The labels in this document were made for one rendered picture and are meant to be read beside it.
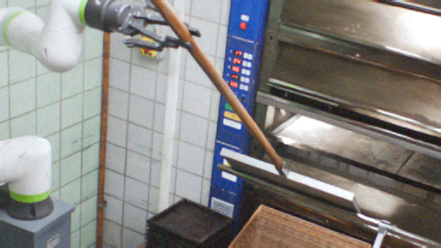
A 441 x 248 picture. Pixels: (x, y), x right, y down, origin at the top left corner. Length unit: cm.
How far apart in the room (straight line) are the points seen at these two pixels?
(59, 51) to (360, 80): 140
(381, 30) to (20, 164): 142
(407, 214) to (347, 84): 61
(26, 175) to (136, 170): 138
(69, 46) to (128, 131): 173
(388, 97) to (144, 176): 138
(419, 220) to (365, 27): 84
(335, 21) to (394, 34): 25
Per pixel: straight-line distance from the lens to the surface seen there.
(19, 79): 307
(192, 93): 321
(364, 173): 294
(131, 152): 354
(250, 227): 314
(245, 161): 260
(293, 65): 292
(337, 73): 286
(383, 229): 256
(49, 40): 182
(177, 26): 159
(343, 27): 278
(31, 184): 226
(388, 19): 274
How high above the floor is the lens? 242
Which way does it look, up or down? 24 degrees down
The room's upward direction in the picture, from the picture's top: 9 degrees clockwise
